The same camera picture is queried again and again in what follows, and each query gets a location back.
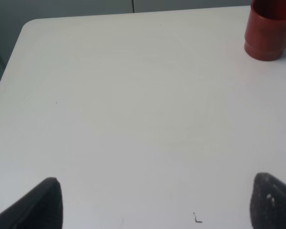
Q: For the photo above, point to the red plastic cup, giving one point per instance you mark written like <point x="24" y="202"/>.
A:
<point x="265" y="35"/>

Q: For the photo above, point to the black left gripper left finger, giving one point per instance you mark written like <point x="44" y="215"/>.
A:
<point x="41" y="208"/>

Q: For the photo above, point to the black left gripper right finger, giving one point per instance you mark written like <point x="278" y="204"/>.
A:
<point x="268" y="202"/>

